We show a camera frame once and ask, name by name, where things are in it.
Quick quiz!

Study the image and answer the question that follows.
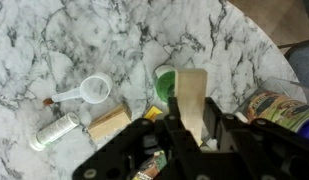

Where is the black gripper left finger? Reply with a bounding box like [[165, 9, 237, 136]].
[[71, 96, 209, 180]]

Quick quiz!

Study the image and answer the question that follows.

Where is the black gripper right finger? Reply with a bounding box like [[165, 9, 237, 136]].
[[201, 96, 309, 180]]

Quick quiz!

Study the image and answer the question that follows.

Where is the long wooden block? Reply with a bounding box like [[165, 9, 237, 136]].
[[174, 67, 209, 145]]

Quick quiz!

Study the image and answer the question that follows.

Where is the green hot sauce bottle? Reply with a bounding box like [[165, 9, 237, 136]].
[[153, 64, 179, 105]]

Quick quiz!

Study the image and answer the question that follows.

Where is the short wooden block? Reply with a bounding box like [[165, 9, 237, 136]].
[[86, 103, 133, 142]]

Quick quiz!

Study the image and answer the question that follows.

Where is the small white bottle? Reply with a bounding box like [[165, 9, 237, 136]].
[[28, 111, 81, 152]]

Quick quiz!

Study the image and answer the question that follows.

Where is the blue lidded can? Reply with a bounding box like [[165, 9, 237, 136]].
[[239, 89, 309, 142]]

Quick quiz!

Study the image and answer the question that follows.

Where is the grey armchair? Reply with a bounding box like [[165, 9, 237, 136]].
[[284, 38, 309, 90]]

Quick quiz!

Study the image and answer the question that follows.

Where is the clear plastic measuring scoop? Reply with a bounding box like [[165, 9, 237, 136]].
[[51, 72, 114, 106]]

